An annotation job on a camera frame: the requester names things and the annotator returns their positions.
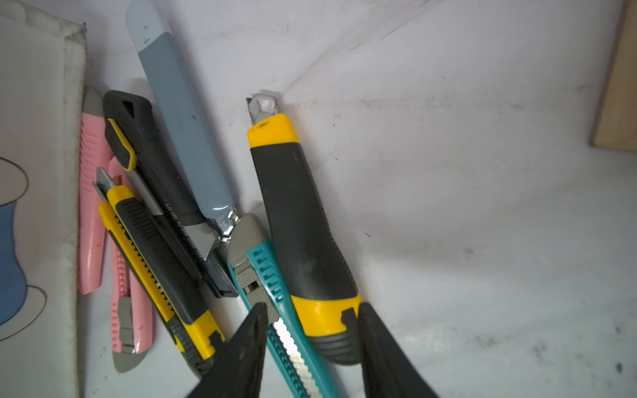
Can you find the black yellow-slider utility knife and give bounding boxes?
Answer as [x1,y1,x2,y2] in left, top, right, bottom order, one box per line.
[102,91,238,298]

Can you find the grey blue utility knife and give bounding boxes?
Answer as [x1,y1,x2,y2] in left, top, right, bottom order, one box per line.
[125,1,240,242]

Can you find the slim yellow black utility knife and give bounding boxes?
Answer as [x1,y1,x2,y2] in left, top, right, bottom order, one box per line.
[93,167,225,378]

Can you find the short pink utility knife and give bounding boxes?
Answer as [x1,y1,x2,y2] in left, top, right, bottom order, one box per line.
[107,156,154,374]

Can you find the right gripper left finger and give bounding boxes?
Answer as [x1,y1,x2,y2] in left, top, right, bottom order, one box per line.
[189,303,268,397]

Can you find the wooden folding chess board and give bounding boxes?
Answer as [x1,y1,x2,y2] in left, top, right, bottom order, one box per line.
[590,1,636,153]

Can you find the teal utility knife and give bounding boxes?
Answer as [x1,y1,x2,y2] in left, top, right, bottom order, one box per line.
[227,214,342,397]

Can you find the large yellow black utility knife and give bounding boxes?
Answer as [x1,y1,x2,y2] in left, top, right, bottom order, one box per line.
[247,94,362,365]

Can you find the long pink utility knife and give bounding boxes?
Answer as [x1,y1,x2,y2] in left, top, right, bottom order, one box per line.
[77,86,113,295]

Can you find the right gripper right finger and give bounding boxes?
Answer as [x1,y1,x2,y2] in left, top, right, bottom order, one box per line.
[357,303,438,397]

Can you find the white canvas tote pouch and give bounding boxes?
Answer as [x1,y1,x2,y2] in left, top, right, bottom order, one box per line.
[1,1,86,397]

